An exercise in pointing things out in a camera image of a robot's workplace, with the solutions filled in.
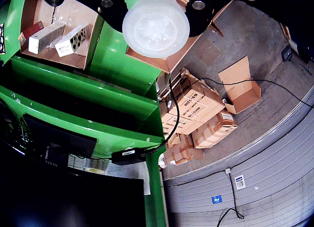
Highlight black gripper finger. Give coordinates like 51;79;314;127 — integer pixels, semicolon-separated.
36;0;128;32
185;0;261;38

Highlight white plastic bottle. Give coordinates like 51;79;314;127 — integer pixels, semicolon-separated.
122;0;191;58

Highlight red brown product box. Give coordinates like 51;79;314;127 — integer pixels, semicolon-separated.
18;21;45;46

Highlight open brown cardboard box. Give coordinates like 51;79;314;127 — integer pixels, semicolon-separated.
210;0;234;37
125;0;214;74

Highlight shallow cardboard tray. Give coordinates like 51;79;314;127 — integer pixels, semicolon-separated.
18;0;105;70

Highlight small black box device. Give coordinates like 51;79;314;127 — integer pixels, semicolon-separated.
281;45;293;62

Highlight white cow print carton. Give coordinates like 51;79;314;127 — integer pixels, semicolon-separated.
54;23;93;58

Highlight tall plain white carton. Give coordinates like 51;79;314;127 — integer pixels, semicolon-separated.
27;22;66;55

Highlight narrow brown board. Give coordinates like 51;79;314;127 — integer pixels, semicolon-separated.
280;22;292;40

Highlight small open flapped carton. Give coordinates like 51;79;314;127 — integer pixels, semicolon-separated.
217;56;262;114

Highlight green metal shelf rack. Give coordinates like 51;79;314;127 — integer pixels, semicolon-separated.
0;0;170;227

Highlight brown printed storage carton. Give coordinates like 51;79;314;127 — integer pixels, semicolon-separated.
160;67;226;136

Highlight small brown taped cartons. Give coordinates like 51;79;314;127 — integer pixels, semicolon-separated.
163;133;205;166

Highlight black power adapter brick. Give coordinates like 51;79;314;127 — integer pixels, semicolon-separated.
111;147;148;166

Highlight white printed label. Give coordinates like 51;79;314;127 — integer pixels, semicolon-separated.
234;174;246;190

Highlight black monitor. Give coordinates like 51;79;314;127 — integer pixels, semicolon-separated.
0;143;147;227

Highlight thin black power cord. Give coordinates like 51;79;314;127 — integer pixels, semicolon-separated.
193;77;314;109

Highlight thin black cable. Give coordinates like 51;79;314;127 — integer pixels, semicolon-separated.
144;77;181;154

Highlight tape-strapped brown carton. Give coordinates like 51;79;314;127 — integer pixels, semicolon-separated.
191;109;238;149

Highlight black outlet cable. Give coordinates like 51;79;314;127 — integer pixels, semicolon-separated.
215;167;245;227

